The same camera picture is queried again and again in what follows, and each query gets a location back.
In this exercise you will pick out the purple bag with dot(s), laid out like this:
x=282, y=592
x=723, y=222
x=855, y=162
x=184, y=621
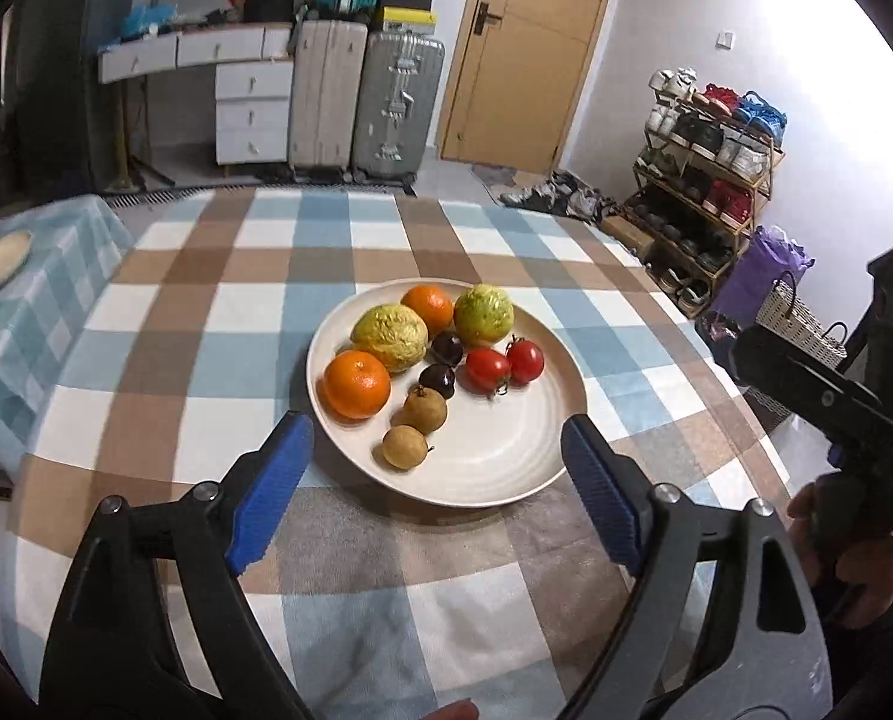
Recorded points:
x=765, y=277

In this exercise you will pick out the silver suitcase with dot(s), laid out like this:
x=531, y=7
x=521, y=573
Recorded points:
x=397, y=105

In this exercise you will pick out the pile of shoes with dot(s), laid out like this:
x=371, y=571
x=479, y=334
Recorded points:
x=559, y=195

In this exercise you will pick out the dark grey fridge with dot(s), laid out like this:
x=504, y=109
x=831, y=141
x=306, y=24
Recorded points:
x=34, y=52

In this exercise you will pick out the person's right hand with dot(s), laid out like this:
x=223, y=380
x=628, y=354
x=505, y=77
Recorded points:
x=873, y=577

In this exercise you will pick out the white light switch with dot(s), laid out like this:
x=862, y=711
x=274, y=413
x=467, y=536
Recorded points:
x=726, y=39

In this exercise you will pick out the yellow box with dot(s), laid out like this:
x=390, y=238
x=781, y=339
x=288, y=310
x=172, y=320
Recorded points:
x=409, y=17

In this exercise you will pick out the blue plastic bag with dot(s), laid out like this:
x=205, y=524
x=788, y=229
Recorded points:
x=150, y=21

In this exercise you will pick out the brown round fruit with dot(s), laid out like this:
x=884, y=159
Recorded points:
x=424, y=409
x=403, y=448

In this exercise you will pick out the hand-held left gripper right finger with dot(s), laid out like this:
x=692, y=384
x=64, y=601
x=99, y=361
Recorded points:
x=603, y=495

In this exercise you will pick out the orange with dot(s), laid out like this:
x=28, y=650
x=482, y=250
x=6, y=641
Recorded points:
x=429, y=307
x=355, y=386

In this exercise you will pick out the yellow-green round fruit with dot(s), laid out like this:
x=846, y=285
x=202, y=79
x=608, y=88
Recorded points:
x=484, y=313

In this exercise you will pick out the red tomato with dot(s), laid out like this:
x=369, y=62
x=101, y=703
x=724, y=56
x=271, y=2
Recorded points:
x=526, y=360
x=487, y=370

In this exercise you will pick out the light blue checked cloth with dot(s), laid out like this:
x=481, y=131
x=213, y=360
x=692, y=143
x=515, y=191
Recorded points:
x=56, y=292

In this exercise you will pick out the wooden shoe rack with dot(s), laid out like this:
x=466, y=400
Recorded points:
x=705, y=180

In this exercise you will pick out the person's left hand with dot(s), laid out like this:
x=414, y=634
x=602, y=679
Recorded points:
x=446, y=711

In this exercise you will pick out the wrinkled yellow fruit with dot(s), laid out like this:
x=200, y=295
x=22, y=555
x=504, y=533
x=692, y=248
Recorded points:
x=390, y=336

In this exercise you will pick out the large cream plate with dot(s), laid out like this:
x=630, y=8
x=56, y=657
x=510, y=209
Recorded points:
x=506, y=450

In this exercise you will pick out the dark purple plum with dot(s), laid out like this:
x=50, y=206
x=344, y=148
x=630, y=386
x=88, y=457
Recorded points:
x=447, y=347
x=437, y=380

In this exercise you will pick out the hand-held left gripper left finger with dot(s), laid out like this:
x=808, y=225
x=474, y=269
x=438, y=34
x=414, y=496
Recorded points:
x=277, y=487

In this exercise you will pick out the beige suitcase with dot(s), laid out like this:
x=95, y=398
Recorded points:
x=328, y=90

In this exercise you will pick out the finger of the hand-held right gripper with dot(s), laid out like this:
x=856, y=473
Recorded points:
x=806, y=382

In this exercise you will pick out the wooden door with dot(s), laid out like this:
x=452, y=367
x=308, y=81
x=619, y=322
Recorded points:
x=529, y=52

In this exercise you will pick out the white desk with drawers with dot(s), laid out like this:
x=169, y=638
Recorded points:
x=251, y=97

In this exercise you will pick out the cardboard box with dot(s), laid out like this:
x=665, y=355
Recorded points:
x=626, y=235

